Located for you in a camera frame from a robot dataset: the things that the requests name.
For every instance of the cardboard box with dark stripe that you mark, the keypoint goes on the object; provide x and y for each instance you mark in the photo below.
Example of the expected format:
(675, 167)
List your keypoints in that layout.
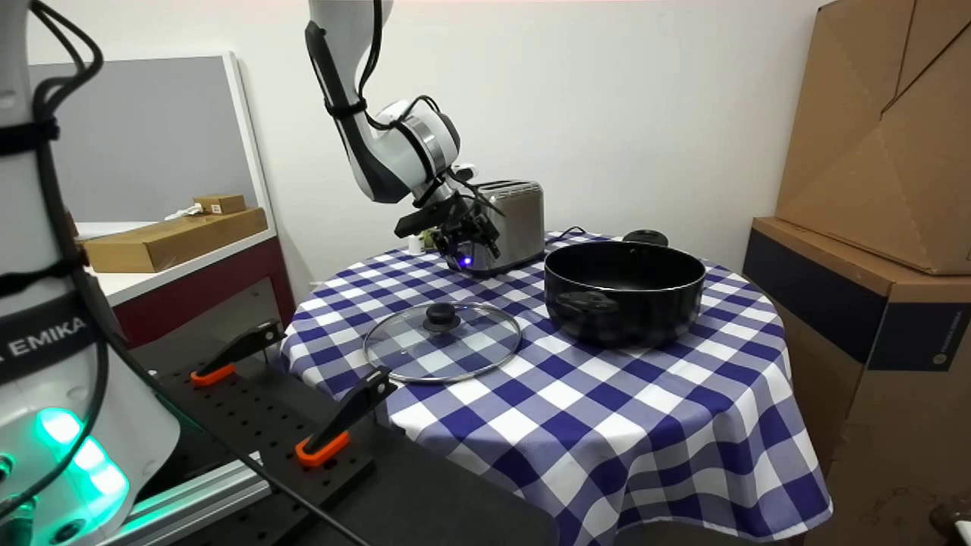
(869, 404)

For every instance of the blue white checkered tablecloth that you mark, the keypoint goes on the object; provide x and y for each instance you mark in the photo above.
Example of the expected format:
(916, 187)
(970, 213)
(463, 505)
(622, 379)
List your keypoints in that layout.
(606, 404)

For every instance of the black perforated breadboard plate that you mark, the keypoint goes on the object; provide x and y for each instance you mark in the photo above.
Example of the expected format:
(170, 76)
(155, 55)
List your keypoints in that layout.
(275, 433)

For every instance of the grey partition panel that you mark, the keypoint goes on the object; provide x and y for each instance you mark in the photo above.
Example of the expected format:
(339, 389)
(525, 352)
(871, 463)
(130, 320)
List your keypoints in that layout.
(153, 130)

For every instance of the red desk with white top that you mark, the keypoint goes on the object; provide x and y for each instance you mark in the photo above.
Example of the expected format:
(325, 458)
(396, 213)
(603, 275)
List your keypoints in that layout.
(191, 292)

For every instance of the aluminium extrusion rail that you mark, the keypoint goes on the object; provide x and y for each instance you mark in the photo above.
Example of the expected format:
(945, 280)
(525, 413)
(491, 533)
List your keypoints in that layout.
(191, 505)

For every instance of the glass pot lid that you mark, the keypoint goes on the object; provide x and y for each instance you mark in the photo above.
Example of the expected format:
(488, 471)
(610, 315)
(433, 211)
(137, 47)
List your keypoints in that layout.
(403, 348)

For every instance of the silver toaster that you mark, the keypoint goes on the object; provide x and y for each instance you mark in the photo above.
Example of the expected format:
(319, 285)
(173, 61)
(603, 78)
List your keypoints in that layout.
(517, 216)

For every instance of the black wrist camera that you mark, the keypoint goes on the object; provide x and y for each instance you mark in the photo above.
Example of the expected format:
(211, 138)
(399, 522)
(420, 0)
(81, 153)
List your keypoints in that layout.
(415, 222)

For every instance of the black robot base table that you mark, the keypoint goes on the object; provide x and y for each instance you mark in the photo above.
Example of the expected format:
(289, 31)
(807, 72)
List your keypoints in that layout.
(425, 496)

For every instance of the black cooking pot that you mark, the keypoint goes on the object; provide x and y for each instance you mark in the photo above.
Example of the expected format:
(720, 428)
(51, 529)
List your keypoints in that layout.
(627, 290)

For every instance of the flat cardboard box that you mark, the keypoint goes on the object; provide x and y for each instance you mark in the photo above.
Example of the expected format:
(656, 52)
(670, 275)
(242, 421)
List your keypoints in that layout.
(170, 239)

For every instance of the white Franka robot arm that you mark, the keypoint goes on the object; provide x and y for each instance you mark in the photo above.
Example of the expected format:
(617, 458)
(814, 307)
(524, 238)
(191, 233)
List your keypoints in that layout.
(390, 130)

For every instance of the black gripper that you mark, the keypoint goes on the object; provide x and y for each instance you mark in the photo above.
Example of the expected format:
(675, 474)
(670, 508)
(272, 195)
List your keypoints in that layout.
(468, 207)

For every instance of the orange black bar clamp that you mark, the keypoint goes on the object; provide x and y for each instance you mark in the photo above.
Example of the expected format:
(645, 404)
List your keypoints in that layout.
(238, 352)
(337, 419)

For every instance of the large cardboard box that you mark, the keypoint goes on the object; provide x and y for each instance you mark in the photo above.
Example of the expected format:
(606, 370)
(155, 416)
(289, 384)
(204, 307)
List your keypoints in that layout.
(889, 130)

